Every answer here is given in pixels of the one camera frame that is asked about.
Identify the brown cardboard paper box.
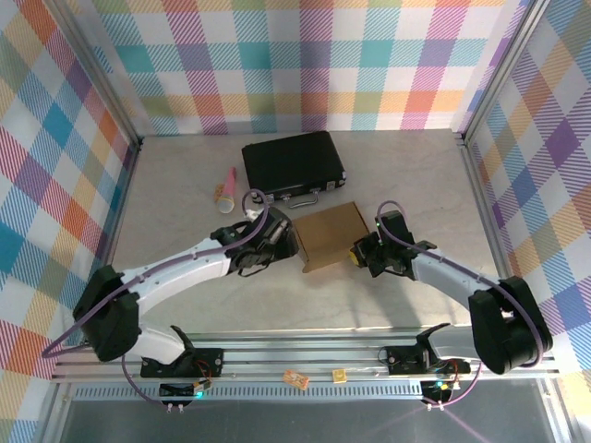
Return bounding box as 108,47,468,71
291,200,370,274

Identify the black briefcase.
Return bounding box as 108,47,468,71
242,131,348,210

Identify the orange paper tag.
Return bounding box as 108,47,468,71
282,368,309,389

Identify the plaid cloth backdrop panel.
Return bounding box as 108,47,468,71
73,0,527,138
0,0,139,424
464,0,591,384

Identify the grey metal panel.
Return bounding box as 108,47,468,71
59,399,562,443

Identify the aluminium side rail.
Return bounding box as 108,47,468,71
454,133,530,341
82,138,144,343

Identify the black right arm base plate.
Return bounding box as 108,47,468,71
385,344,472,376

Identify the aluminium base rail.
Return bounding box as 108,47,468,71
50,329,562,385

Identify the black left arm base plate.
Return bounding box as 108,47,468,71
139,348,225,378

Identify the slotted grey cable duct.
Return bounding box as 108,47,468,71
73,386,426,401

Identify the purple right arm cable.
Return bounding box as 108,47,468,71
376,199,554,410

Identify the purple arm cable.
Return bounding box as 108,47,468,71
376,199,554,410
41,188,271,410

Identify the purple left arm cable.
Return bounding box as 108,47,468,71
41,188,271,410

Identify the aluminium corner post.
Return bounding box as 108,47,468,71
43,0,142,149
454,0,553,147

